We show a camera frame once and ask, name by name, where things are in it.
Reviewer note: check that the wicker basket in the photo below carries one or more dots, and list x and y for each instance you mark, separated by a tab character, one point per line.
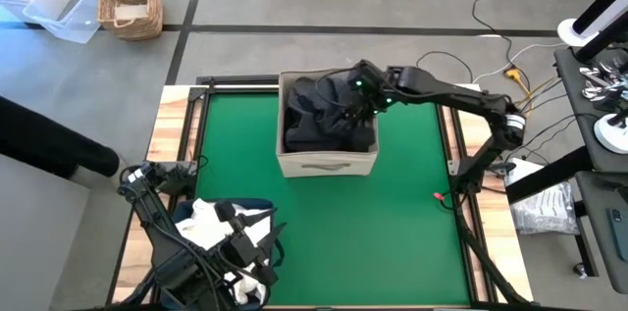
152	12

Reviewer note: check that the dark grey side table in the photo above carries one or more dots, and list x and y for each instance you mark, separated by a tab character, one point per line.
598	232
571	85

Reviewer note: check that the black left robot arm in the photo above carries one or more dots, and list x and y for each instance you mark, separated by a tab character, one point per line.
162	242

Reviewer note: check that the black diagonal beam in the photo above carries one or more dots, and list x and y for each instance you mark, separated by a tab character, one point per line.
559	173

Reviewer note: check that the clear plastic bag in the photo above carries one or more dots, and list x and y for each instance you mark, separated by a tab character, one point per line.
549	208

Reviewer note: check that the black table frame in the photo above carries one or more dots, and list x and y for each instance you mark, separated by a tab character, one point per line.
235	79

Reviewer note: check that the clear plastic bin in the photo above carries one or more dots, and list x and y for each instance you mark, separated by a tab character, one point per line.
73	12

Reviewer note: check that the pile of metal tools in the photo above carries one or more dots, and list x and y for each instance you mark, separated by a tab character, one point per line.
601	85

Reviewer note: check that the dark grey trousers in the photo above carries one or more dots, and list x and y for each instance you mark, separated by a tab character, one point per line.
314	105

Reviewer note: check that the beige fabric storage box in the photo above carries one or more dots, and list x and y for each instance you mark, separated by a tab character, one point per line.
324	166

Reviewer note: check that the person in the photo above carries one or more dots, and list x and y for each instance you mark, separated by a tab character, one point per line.
49	144

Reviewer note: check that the teal phone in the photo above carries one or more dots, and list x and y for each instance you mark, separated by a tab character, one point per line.
619	232

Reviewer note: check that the navy fabric storage box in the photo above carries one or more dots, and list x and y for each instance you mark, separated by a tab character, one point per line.
179	213

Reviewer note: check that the green table mat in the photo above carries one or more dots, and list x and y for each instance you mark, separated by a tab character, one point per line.
343	232

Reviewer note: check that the white and black pole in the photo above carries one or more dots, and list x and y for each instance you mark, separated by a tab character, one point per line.
603	7

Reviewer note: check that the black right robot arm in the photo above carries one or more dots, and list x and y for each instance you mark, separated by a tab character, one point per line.
456	95

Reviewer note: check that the yellow power plug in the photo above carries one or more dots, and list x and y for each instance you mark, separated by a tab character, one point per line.
512	74

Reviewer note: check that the black table leg with caster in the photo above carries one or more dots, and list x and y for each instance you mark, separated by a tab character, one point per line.
586	247

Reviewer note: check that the white round stand base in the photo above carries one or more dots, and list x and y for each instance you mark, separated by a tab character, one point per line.
569	31
611	137

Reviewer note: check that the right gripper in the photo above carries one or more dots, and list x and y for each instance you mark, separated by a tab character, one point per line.
368	90

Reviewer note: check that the white card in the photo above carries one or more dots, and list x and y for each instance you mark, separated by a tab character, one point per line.
130	12

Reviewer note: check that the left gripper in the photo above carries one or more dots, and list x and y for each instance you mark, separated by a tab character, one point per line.
250	249

